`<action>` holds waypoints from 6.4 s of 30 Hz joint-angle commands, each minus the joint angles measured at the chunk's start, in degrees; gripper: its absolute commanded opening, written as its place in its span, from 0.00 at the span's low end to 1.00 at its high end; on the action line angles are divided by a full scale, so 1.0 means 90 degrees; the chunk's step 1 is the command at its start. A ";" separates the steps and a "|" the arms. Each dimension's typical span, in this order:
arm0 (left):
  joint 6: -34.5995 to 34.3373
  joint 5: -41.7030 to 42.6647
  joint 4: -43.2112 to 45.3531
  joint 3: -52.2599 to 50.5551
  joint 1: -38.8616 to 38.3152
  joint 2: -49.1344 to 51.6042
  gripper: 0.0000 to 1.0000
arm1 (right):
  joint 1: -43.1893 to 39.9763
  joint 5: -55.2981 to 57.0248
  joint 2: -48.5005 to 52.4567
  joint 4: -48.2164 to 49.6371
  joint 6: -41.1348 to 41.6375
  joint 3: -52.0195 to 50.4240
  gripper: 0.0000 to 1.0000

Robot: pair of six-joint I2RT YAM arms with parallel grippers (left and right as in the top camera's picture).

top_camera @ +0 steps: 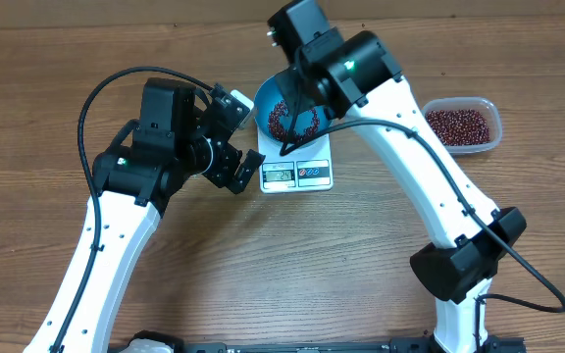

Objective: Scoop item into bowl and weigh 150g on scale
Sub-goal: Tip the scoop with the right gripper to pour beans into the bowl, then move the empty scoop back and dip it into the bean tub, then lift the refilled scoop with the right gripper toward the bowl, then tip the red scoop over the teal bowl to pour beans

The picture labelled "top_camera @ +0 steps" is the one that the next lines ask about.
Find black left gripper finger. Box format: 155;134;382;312
210;83;240;131
227;149;266;194

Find clear plastic bean container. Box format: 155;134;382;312
423;97;502;155

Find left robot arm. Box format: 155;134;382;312
26;77;264;352

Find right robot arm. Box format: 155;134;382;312
268;1;527;352

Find red beans in bowl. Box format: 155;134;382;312
266;100;321;143

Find teal plastic bowl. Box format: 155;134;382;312
254;76;332;147

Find white digital kitchen scale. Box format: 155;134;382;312
257;127;334;194

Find red beans in container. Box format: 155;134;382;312
425;109;491;146

